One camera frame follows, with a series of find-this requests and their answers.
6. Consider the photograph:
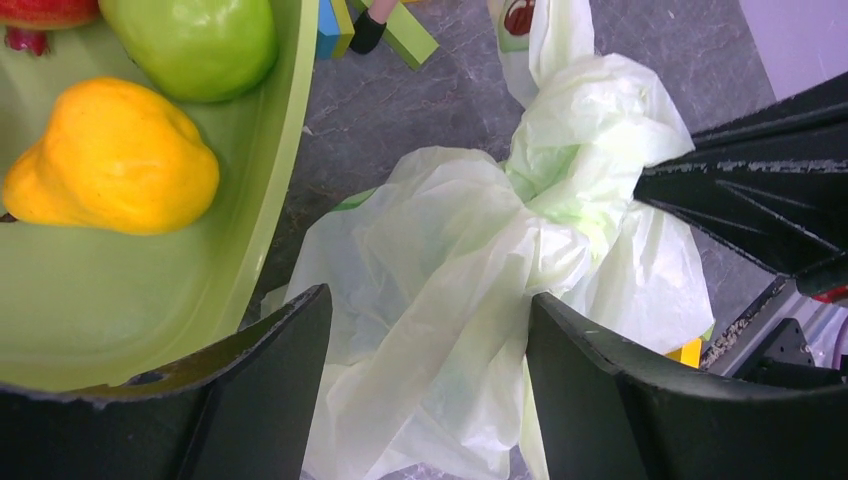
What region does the yellow wooden block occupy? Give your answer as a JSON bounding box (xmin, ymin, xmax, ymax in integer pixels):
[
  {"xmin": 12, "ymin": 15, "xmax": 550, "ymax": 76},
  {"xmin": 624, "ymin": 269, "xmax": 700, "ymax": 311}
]
[{"xmin": 666, "ymin": 337, "xmax": 702, "ymax": 369}]

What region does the pink tripod stand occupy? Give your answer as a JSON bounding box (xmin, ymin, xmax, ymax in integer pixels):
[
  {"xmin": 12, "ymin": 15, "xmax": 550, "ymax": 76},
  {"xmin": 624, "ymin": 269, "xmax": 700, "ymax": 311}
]
[{"xmin": 349, "ymin": 0, "xmax": 399, "ymax": 55}]

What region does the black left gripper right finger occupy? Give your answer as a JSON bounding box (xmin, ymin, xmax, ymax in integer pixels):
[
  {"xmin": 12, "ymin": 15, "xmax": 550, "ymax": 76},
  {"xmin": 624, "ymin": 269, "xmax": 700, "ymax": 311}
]
[{"xmin": 527, "ymin": 294, "xmax": 847, "ymax": 479}]

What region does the pale green plastic bag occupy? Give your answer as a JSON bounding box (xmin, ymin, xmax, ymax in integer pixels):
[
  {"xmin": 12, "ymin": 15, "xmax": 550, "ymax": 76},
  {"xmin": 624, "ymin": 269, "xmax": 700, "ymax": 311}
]
[{"xmin": 287, "ymin": 1, "xmax": 714, "ymax": 479}]

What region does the green plastic basin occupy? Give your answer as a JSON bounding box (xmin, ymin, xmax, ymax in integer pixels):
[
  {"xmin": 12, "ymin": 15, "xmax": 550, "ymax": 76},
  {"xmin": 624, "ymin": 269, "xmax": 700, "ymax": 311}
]
[{"xmin": 1, "ymin": 1, "xmax": 318, "ymax": 392}]

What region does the red fake pomegranate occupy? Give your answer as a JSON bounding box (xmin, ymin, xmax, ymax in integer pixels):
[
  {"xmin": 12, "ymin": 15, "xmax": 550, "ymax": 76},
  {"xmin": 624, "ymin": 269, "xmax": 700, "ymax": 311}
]
[{"xmin": 1, "ymin": 0, "xmax": 100, "ymax": 56}]

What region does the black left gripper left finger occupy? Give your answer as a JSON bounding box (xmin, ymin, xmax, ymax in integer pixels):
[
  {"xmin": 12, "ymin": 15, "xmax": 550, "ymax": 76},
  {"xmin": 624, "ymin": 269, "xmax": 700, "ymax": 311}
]
[{"xmin": 1, "ymin": 285, "xmax": 332, "ymax": 479}]

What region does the green fake apple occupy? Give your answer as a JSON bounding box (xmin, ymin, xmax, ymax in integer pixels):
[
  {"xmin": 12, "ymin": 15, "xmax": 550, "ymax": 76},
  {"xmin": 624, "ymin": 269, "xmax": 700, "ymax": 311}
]
[{"xmin": 99, "ymin": 0, "xmax": 278, "ymax": 102}]

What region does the long green block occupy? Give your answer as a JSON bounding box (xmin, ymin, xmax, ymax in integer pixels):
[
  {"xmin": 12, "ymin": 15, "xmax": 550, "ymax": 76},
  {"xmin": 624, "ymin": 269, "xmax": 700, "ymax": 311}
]
[{"xmin": 353, "ymin": 0, "xmax": 438, "ymax": 70}]

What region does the blue green toy block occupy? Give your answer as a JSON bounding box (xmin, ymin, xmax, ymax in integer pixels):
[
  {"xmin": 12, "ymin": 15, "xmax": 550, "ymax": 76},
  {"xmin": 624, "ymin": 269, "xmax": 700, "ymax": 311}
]
[{"xmin": 316, "ymin": 0, "xmax": 354, "ymax": 59}]

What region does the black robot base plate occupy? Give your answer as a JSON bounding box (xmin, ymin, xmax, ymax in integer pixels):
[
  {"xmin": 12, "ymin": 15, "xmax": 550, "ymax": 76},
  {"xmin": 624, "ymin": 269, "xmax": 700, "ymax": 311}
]
[{"xmin": 700, "ymin": 278, "xmax": 847, "ymax": 390}]

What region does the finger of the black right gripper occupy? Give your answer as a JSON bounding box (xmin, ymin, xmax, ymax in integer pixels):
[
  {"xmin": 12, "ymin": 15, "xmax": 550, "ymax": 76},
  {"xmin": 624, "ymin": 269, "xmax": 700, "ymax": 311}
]
[{"xmin": 634, "ymin": 74, "xmax": 847, "ymax": 297}]

